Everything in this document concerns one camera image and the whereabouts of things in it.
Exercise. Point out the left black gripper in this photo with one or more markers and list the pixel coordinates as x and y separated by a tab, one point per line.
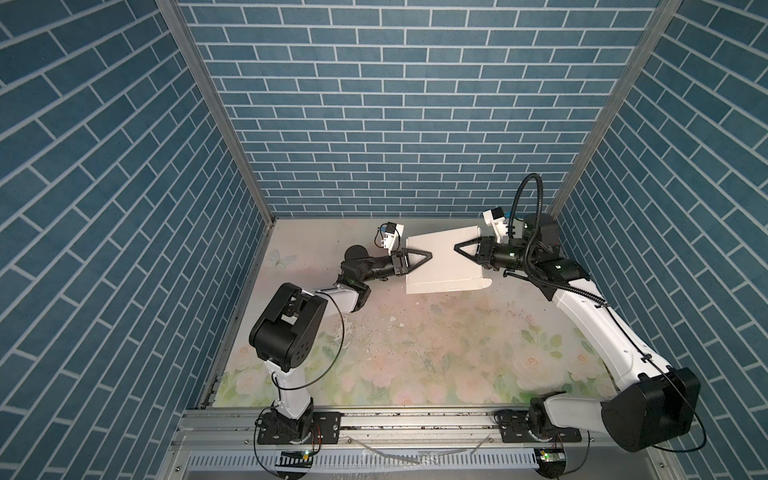
396	266

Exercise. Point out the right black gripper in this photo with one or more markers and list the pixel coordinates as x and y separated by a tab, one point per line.
485	251

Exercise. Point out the white paper box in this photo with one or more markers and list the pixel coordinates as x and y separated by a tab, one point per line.
446	271

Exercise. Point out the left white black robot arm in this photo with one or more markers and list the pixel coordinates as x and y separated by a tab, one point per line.
285	332

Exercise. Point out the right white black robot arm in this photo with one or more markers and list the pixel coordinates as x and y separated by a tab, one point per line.
653	402

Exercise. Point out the right circuit board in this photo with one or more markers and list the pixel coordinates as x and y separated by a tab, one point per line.
550	462

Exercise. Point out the circuit board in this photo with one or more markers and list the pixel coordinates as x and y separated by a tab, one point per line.
294	459
550	462

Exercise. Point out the left circuit board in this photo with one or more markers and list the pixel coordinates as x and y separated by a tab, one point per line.
294	459

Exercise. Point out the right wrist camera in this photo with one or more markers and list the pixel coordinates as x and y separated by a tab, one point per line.
498	221

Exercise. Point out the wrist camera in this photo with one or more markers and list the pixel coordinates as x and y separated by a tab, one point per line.
498	221
389	236

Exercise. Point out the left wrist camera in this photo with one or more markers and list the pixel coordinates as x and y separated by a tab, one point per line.
389	236

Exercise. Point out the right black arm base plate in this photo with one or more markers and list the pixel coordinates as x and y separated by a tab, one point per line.
518	426

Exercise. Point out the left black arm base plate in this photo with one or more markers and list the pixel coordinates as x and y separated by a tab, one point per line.
277	429

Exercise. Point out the aluminium front rail frame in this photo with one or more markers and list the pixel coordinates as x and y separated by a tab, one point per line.
221	444

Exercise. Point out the right aluminium corner post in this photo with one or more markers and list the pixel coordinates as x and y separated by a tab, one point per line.
658	22

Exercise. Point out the aluminium corner post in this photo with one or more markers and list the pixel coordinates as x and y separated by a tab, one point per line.
181	33
658	22

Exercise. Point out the left aluminium corner post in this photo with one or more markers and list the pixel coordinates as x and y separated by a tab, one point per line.
181	33

